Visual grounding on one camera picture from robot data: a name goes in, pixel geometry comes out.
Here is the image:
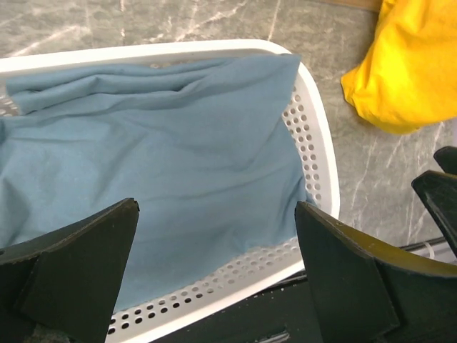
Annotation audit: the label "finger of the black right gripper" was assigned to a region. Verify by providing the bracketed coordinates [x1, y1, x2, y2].
[411, 171, 456, 255]

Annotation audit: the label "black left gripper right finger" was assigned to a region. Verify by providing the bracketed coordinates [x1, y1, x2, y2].
[296, 202, 456, 342]

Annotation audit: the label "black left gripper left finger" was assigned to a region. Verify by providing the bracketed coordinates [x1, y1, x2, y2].
[1, 198, 139, 342]

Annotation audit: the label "yellow shorts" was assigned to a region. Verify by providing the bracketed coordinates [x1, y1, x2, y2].
[341, 1, 456, 134]

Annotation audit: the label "white perforated laundry basket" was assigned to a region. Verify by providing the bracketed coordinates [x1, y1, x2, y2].
[1, 39, 340, 342]

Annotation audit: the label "grey-blue cloth in basket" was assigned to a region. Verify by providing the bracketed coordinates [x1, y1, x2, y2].
[1, 54, 309, 310]

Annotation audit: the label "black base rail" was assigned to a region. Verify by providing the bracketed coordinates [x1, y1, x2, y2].
[171, 274, 325, 342]

